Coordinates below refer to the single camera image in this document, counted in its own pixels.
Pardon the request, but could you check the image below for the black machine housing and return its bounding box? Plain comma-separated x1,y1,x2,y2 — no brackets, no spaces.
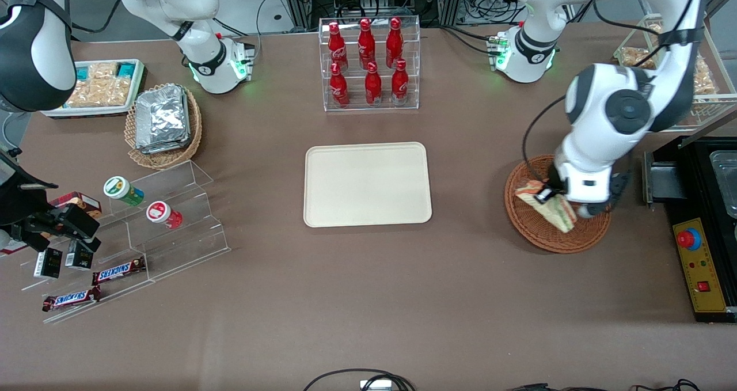
644,135,737,324

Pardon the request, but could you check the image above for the green can white lid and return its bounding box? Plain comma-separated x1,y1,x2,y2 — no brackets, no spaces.
104,176,146,207

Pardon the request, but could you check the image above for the brown table mat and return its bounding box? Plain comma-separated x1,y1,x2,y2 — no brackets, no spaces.
0,22,737,391

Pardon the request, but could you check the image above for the oval light wicker basket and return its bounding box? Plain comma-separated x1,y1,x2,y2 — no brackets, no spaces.
125,83,203,170

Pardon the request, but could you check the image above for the white plastic snack tray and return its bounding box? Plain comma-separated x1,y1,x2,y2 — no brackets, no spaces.
41,59,148,119

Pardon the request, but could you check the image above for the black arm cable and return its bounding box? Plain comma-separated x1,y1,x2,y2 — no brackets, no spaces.
521,0,620,173

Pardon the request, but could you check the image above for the red cola bottle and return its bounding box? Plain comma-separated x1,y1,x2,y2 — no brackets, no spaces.
329,63,350,107
386,17,404,68
365,62,383,106
358,18,376,69
328,21,349,72
392,59,409,104

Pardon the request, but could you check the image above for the red can white lid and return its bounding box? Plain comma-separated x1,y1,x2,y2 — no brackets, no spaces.
146,201,184,229

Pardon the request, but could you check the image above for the clear acrylic stepped display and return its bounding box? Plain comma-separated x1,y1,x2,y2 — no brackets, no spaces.
20,160,231,325

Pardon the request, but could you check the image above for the black hub cable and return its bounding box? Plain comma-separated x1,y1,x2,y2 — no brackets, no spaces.
302,368,416,391

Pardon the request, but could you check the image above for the triangle sandwich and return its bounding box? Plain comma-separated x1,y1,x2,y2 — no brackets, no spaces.
514,180,578,234

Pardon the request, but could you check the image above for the silver foil pack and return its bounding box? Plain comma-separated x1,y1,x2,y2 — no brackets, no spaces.
135,85,192,154

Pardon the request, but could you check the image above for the clear bag of crackers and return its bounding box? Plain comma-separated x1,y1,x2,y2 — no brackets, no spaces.
66,63,132,108

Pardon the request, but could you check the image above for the clear acrylic bottle rack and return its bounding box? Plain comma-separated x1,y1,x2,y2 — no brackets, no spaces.
320,16,421,113

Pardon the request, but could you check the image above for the round brown wicker basket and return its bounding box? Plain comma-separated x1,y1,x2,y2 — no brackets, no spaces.
505,154,612,255

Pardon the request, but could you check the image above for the yellow control panel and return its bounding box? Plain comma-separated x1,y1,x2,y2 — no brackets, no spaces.
673,217,727,313

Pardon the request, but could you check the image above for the white wire snack basket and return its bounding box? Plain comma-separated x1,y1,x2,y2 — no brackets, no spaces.
613,13,737,134

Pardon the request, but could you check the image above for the steel pan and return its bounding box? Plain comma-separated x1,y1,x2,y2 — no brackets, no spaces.
709,149,737,219

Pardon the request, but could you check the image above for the Snickers chocolate bar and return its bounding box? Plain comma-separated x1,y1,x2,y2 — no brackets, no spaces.
92,257,146,286
41,286,102,313

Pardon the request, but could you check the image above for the beige rectangular tray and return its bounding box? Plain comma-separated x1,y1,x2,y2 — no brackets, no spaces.
304,142,433,229

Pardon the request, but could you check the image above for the small black box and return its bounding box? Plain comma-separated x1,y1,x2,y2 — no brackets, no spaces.
64,242,94,271
33,247,63,279

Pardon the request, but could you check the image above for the clear bag of snacks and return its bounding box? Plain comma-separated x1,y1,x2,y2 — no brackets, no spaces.
619,25,658,69
691,54,720,115

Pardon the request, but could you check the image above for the brown red chocolate box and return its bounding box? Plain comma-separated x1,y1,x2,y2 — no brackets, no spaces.
49,191,103,219

